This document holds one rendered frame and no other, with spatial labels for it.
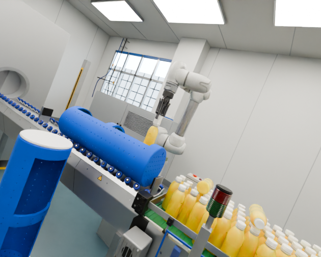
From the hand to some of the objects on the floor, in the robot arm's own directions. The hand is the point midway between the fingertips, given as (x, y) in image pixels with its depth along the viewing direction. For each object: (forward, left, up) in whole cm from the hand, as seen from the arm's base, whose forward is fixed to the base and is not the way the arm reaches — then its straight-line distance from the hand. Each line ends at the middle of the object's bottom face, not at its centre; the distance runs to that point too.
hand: (158, 120), depth 120 cm
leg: (+35, -177, -147) cm, 233 cm away
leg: (+3, +17, -138) cm, 139 cm away
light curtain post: (-13, -130, -145) cm, 195 cm away
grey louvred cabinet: (-166, -182, -145) cm, 286 cm away
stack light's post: (+25, +66, -136) cm, 154 cm away
